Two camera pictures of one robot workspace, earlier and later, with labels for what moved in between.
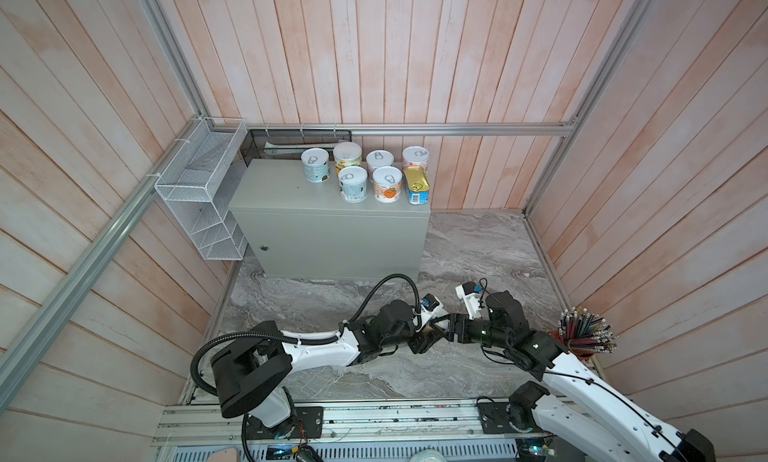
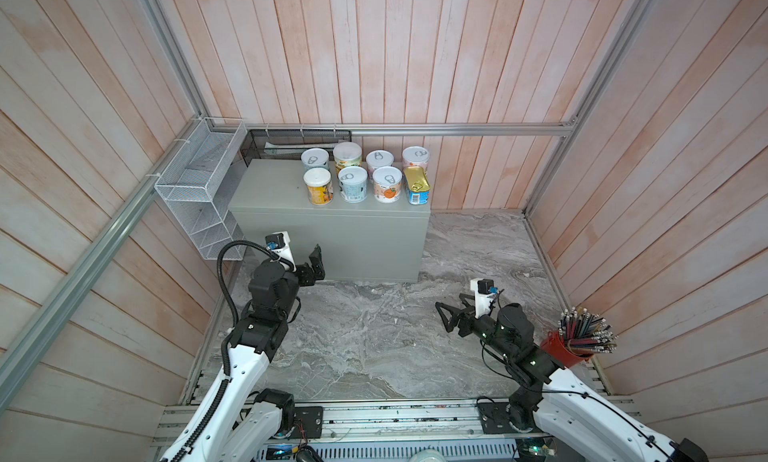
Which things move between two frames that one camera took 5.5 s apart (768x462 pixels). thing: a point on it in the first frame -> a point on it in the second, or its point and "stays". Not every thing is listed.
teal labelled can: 353,183 stays
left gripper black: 422,341 -> 308,278
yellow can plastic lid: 346,154 stays
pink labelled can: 379,158 stays
